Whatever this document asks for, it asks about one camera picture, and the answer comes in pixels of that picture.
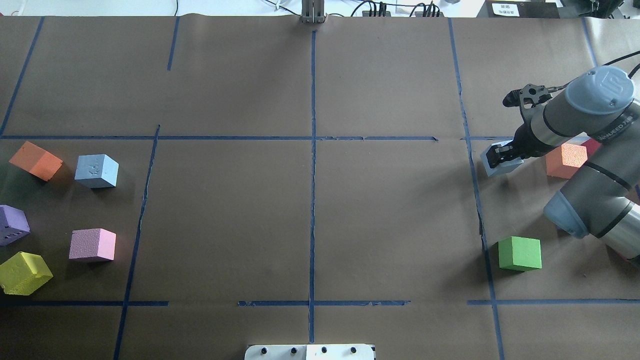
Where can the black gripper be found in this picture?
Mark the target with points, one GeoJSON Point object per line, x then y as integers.
{"type": "Point", "coordinates": [524, 140]}

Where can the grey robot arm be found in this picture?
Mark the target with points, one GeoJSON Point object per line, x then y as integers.
{"type": "Point", "coordinates": [601, 104]}

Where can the orange block right side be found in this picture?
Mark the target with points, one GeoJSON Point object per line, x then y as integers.
{"type": "Point", "coordinates": [564, 161]}

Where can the orange block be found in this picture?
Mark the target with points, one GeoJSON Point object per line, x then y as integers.
{"type": "Point", "coordinates": [36, 161]}
{"type": "Point", "coordinates": [564, 161]}

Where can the red block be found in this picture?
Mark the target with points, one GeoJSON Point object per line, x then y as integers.
{"type": "Point", "coordinates": [591, 146]}

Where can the green block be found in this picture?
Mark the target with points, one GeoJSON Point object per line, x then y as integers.
{"type": "Point", "coordinates": [519, 254]}

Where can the pink block left side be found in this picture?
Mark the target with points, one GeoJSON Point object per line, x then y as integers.
{"type": "Point", "coordinates": [92, 245]}

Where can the orange block left side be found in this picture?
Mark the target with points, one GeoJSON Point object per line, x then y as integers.
{"type": "Point", "coordinates": [36, 161]}

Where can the purple block left side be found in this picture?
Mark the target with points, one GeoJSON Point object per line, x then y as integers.
{"type": "Point", "coordinates": [13, 225]}

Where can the yellow block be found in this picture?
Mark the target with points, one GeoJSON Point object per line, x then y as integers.
{"type": "Point", "coordinates": [23, 274]}

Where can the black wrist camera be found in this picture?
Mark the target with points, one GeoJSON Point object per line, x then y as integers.
{"type": "Point", "coordinates": [526, 99]}

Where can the aluminium frame post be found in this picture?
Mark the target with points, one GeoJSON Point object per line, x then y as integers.
{"type": "Point", "coordinates": [313, 12]}

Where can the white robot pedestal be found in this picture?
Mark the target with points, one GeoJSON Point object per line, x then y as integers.
{"type": "Point", "coordinates": [337, 351]}

